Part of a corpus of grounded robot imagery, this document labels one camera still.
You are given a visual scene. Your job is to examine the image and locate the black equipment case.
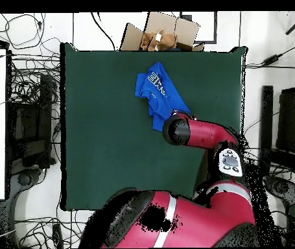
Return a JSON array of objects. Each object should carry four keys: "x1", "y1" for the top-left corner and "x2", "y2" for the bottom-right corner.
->
[{"x1": 8, "y1": 73, "x2": 57, "y2": 169}]

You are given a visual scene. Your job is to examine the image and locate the black upright bar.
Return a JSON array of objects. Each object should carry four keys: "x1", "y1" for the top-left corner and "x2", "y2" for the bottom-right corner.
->
[{"x1": 257, "y1": 85, "x2": 274, "y2": 178}]

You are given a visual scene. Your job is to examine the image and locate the black floor cable tangle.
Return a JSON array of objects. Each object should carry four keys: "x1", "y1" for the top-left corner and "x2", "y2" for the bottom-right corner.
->
[{"x1": 248, "y1": 145, "x2": 295, "y2": 182}]

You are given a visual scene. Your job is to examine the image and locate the blue laundry item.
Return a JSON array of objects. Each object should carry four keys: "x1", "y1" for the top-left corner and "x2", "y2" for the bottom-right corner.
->
[{"x1": 134, "y1": 61, "x2": 192, "y2": 132}]

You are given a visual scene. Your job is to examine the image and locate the brown plush toy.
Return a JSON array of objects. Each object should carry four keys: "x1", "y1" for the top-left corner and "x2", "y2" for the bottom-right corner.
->
[{"x1": 139, "y1": 29, "x2": 178, "y2": 52}]

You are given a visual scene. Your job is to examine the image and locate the black power strip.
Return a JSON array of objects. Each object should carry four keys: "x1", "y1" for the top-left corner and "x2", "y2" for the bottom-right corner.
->
[{"x1": 51, "y1": 222, "x2": 64, "y2": 248}]

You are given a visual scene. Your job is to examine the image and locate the black power adapter with cable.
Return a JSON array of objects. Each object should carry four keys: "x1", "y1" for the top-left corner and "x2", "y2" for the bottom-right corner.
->
[{"x1": 259, "y1": 38, "x2": 295, "y2": 67}]

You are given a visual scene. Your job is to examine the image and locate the grey floor frame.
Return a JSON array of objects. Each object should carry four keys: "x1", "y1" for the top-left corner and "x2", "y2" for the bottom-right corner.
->
[{"x1": 179, "y1": 11, "x2": 218, "y2": 45}]

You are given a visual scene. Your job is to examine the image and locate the black curved floor cable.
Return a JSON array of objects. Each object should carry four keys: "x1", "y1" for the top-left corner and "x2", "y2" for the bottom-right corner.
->
[{"x1": 89, "y1": 11, "x2": 117, "y2": 51}]

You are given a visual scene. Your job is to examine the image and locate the dark green table cloth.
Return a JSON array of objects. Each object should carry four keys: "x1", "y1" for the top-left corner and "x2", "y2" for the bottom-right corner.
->
[{"x1": 60, "y1": 42, "x2": 248, "y2": 211}]

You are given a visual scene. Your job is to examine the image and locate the brown cardboard box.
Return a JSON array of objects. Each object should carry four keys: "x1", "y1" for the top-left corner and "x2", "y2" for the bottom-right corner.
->
[{"x1": 119, "y1": 11, "x2": 206, "y2": 53}]

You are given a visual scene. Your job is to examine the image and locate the black looped cable with plug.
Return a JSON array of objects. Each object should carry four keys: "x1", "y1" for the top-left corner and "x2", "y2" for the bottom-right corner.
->
[{"x1": 0, "y1": 12, "x2": 47, "y2": 50}]

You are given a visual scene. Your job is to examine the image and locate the dark stand foot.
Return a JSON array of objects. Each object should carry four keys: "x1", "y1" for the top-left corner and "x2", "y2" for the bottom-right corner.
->
[
  {"x1": 263, "y1": 174, "x2": 295, "y2": 208},
  {"x1": 6, "y1": 167, "x2": 47, "y2": 244}
]

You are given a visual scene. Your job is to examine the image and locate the black chair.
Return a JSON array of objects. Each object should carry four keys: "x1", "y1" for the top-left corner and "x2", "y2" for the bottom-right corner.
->
[{"x1": 275, "y1": 85, "x2": 295, "y2": 156}]

